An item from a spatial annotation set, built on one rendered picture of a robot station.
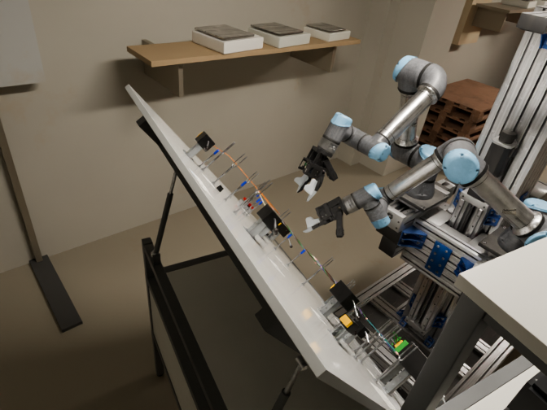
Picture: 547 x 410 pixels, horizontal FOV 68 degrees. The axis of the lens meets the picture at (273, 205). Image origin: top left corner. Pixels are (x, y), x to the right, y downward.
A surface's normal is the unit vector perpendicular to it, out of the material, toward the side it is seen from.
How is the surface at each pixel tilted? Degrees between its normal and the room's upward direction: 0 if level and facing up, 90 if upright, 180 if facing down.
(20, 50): 90
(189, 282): 0
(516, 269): 0
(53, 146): 90
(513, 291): 0
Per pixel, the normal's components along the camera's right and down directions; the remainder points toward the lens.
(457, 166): -0.43, 0.42
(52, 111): 0.63, 0.50
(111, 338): 0.11, -0.81
